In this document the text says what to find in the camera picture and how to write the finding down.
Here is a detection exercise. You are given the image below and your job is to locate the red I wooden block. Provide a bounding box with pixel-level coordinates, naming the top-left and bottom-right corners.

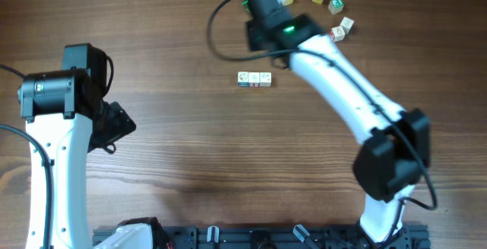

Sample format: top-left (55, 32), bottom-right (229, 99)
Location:
top-left (248, 72), bottom-right (260, 87)

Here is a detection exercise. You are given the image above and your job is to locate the cream wooden block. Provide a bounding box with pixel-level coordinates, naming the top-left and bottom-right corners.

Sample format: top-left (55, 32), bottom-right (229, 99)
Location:
top-left (259, 72), bottom-right (272, 87)

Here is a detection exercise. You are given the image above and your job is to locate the blue edged wooden block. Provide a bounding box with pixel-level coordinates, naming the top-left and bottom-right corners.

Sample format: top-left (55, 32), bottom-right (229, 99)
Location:
top-left (237, 72), bottom-right (249, 87)

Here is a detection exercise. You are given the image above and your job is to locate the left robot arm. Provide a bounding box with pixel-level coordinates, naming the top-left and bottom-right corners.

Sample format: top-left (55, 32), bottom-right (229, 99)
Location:
top-left (18, 43), bottom-right (136, 248)

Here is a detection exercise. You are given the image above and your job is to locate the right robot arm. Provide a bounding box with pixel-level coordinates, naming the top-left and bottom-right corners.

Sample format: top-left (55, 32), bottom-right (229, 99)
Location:
top-left (243, 0), bottom-right (434, 248)

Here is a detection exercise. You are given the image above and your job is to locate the red A wooden block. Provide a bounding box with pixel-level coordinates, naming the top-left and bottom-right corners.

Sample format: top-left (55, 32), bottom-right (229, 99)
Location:
top-left (329, 26), bottom-right (346, 42)

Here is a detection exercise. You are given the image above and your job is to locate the green E wooden block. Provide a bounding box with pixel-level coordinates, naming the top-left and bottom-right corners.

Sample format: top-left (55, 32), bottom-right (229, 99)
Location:
top-left (329, 0), bottom-right (345, 14)

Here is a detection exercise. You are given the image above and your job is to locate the plain wooden block right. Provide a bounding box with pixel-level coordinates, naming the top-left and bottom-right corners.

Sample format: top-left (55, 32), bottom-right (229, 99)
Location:
top-left (340, 17), bottom-right (355, 34)

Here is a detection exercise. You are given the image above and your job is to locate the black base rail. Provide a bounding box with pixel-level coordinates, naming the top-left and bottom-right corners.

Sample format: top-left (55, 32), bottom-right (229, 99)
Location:
top-left (92, 224), bottom-right (431, 249)

